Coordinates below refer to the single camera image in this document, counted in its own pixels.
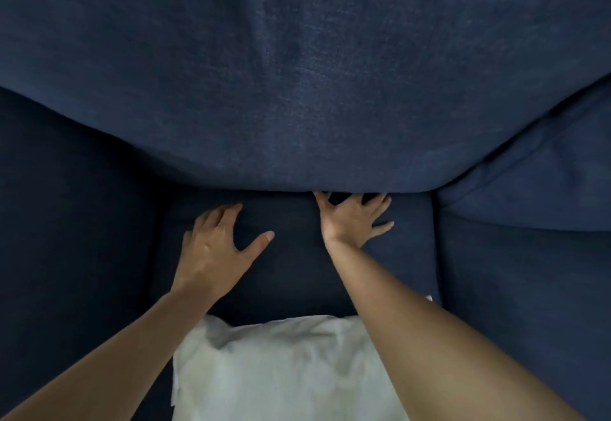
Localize person's right hand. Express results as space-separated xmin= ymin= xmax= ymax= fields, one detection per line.
xmin=313 ymin=191 xmax=395 ymax=250

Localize person's left hand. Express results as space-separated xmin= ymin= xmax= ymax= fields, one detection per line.
xmin=171 ymin=203 xmax=276 ymax=301

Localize person's right forearm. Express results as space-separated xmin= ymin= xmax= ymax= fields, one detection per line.
xmin=324 ymin=240 xmax=589 ymax=421

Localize person's left forearm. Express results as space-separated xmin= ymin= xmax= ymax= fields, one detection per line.
xmin=0 ymin=286 xmax=223 ymax=421

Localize large navy sofa back cushion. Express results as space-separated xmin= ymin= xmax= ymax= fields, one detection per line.
xmin=0 ymin=0 xmax=611 ymax=195

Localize white pillow insert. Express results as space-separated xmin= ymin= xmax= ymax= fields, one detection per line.
xmin=170 ymin=314 xmax=412 ymax=421

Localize navy sofa side back cushion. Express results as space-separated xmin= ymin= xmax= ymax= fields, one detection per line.
xmin=435 ymin=74 xmax=611 ymax=233

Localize navy sofa seat cushion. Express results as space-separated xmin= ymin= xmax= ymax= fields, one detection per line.
xmin=435 ymin=213 xmax=611 ymax=421

